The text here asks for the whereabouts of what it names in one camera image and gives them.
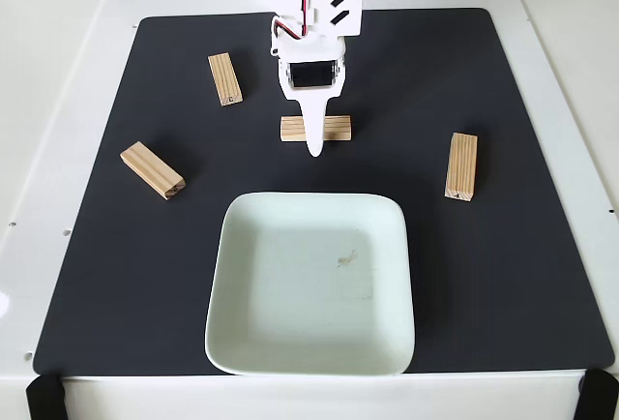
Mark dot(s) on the light wooden block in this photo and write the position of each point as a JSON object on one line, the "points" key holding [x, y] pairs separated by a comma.
{"points": [[152, 170], [338, 129], [225, 79]]}

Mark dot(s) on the wooden block marked four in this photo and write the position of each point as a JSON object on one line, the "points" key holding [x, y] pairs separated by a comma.
{"points": [[461, 166]]}

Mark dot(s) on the pale green square plate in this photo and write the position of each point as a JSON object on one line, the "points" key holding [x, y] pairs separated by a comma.
{"points": [[309, 294]]}

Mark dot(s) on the black rubber mat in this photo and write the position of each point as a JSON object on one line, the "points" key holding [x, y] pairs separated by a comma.
{"points": [[145, 270]]}

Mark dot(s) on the black corner bracket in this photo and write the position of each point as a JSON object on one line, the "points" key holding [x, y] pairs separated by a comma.
{"points": [[599, 396], [44, 398]]}

